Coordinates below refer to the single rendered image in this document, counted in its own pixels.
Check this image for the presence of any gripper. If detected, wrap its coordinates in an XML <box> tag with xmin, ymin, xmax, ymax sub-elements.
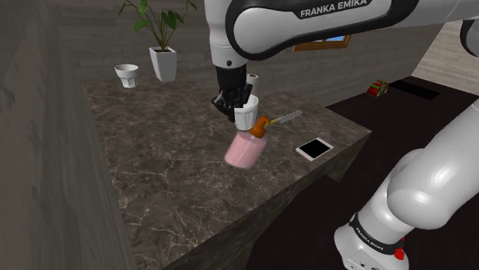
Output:
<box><xmin>211</xmin><ymin>64</ymin><xmax>253</xmax><ymax>121</ymax></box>

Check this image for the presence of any white ribbed cup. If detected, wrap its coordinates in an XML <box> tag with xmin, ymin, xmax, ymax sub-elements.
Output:
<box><xmin>233</xmin><ymin>94</ymin><xmax>260</xmax><ymax>131</ymax></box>
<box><xmin>114</xmin><ymin>64</ymin><xmax>140</xmax><ymax>90</ymax></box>

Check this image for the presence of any green plant in white pot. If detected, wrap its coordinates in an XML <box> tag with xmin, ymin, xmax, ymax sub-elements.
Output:
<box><xmin>118</xmin><ymin>0</ymin><xmax>198</xmax><ymax>83</ymax></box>

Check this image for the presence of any white phone with black screen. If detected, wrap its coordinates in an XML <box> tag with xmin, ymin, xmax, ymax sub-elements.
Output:
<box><xmin>295</xmin><ymin>137</ymin><xmax>335</xmax><ymax>162</ymax></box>

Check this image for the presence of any serrated knife with yellow handle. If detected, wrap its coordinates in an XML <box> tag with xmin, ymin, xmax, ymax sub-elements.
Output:
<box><xmin>268</xmin><ymin>110</ymin><xmax>304</xmax><ymax>126</ymax></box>

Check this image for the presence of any white paper roll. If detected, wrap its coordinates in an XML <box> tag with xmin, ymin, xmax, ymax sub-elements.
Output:
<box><xmin>246</xmin><ymin>73</ymin><xmax>261</xmax><ymax>97</ymax></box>

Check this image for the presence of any pink bottle with orange pump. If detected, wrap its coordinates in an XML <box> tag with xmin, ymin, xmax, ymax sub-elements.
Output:
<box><xmin>224</xmin><ymin>114</ymin><xmax>271</xmax><ymax>170</ymax></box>

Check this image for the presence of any red and green box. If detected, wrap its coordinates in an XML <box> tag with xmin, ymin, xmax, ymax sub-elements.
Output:
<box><xmin>365</xmin><ymin>79</ymin><xmax>389</xmax><ymax>98</ymax></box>

